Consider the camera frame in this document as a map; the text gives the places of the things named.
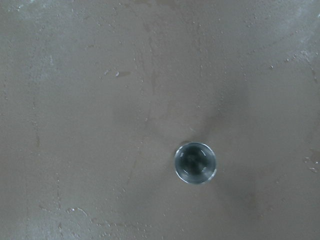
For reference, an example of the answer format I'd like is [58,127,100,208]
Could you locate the steel jigger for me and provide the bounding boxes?
[174,142,217,185]

